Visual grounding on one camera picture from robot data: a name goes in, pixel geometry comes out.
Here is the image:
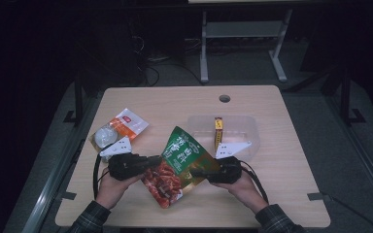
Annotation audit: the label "orange and white snack packet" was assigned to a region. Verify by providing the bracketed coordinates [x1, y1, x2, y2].
[89, 108, 150, 153]

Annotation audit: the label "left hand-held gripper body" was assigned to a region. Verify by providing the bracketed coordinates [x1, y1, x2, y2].
[99, 136, 150, 182]

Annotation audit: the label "white metal stand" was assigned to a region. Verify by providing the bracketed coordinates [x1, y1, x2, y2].
[199, 9, 294, 84]

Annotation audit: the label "clear plastic container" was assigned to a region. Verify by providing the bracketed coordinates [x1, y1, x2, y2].
[187, 115, 260, 163]

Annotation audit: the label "person's right hand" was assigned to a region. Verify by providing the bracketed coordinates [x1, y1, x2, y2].
[211, 173, 270, 215]

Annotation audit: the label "person's left hand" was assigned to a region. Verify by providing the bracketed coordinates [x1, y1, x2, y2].
[95, 168, 144, 210]

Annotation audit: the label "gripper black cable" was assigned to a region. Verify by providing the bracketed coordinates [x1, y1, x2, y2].
[92, 150, 112, 200]
[239, 159, 270, 205]

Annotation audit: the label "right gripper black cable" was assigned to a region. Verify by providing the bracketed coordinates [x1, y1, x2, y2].
[239, 159, 270, 205]

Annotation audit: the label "black metal stand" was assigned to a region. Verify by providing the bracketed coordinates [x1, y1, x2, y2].
[339, 67, 367, 127]
[62, 69, 85, 127]

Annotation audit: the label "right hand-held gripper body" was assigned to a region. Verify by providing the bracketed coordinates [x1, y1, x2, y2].
[207, 141, 253, 184]

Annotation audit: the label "slim yellow box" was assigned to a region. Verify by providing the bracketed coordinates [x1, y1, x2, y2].
[214, 116, 224, 153]

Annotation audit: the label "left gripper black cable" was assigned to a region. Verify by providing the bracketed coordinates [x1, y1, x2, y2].
[92, 150, 112, 200]

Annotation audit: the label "black floor cables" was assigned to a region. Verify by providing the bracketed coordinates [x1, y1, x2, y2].
[132, 33, 205, 87]

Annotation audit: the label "green and red food packet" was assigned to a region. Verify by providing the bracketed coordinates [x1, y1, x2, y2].
[141, 125, 221, 209]

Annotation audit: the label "grey tape strip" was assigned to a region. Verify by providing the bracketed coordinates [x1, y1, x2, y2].
[55, 191, 78, 201]

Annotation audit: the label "black cable with grey tape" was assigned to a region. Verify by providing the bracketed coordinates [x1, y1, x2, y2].
[307, 191, 373, 233]

